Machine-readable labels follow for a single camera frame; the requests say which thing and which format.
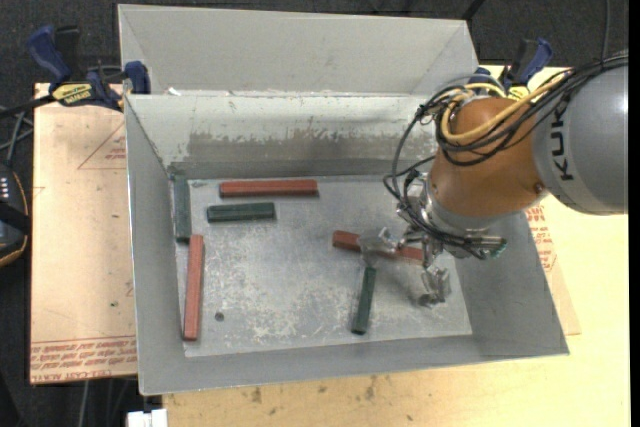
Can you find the red-brown flat block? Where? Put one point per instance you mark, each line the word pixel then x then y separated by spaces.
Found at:
pixel 345 240
pixel 267 188
pixel 194 287

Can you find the dark green flat block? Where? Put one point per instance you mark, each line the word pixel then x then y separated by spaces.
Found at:
pixel 365 300
pixel 240 212
pixel 182 210

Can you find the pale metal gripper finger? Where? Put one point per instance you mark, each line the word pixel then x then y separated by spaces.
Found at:
pixel 376 242
pixel 435 286

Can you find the grey metal bin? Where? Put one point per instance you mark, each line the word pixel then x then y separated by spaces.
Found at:
pixel 300 285

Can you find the brown cardboard board, red print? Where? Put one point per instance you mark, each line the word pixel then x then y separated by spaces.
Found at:
pixel 80 240

